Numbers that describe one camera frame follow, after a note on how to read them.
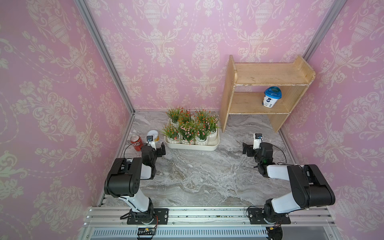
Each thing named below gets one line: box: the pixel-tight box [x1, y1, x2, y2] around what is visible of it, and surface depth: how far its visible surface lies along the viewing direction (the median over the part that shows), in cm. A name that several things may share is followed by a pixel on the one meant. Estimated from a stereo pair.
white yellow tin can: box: [147, 129, 160, 142], surface depth 102 cm
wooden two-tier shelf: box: [219, 55, 316, 133], surface depth 85 cm
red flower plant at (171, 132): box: [160, 124, 179, 143], surface depth 95 cm
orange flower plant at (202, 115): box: [194, 109, 211, 124], surface depth 102 cm
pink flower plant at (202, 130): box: [194, 122, 211, 145], surface depth 96 cm
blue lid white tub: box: [262, 86, 282, 108], surface depth 90 cm
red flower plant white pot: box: [178, 107, 195, 124], surface depth 102 cm
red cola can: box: [130, 134, 144, 152], surface depth 94 cm
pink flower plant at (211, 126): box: [205, 112, 220, 142], surface depth 99 cm
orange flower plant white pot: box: [165, 106, 181, 129], surface depth 105 cm
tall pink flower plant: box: [178, 121, 200, 145], surface depth 91 cm
